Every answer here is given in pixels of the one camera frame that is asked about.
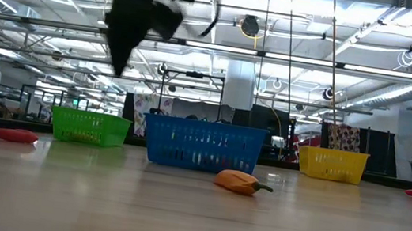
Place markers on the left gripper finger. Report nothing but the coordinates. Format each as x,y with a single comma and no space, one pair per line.
164,20
130,10

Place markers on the blue plastic basket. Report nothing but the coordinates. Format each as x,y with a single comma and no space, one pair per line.
202,147

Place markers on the long LED light bar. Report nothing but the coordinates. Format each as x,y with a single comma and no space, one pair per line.
219,48

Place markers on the floral patterned cloth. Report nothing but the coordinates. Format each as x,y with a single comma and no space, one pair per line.
143,105

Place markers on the white building pillar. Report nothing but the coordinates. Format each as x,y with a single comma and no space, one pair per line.
239,88

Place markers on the green exit sign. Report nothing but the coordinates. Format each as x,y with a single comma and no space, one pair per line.
75,102

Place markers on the green plastic basket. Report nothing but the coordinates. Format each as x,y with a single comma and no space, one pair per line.
88,128

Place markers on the black room divider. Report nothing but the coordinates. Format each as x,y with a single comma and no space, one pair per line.
265,119

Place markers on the orange toy chili pepper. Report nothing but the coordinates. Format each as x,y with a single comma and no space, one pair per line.
237,182

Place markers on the red brown patterned cloth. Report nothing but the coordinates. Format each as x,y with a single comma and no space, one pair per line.
344,138

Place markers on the yellow plastic basket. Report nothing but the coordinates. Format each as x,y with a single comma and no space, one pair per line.
333,166

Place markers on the black fabric partition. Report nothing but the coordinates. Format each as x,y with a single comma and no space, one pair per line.
378,154

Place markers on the black metal gantry frame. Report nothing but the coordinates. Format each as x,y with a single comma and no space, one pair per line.
194,74

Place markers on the silver ventilation duct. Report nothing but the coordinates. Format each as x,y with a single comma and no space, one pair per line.
392,96

